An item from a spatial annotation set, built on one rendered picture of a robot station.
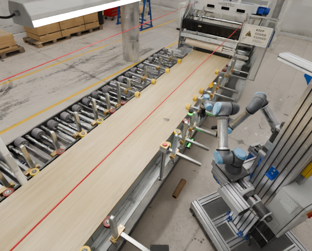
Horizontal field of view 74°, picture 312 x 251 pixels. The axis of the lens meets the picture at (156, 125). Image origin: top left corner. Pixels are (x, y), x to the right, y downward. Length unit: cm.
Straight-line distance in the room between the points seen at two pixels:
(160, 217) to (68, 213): 128
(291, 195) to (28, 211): 203
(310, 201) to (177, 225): 150
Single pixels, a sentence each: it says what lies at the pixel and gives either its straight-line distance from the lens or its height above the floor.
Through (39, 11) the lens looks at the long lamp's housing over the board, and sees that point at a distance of 97.
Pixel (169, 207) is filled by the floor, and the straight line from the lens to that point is 289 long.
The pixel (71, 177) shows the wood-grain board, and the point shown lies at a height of 90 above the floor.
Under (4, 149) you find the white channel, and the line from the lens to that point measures 194.
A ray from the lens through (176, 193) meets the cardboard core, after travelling 291.
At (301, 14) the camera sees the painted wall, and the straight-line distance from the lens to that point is 1065.
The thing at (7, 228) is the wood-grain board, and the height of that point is 90.
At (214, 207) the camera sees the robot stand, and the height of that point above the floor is 21.
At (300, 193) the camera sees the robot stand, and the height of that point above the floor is 123.
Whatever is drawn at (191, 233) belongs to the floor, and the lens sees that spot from 280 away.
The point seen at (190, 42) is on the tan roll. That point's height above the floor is 106.
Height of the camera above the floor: 256
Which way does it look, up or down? 41 degrees down
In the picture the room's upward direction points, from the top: 4 degrees clockwise
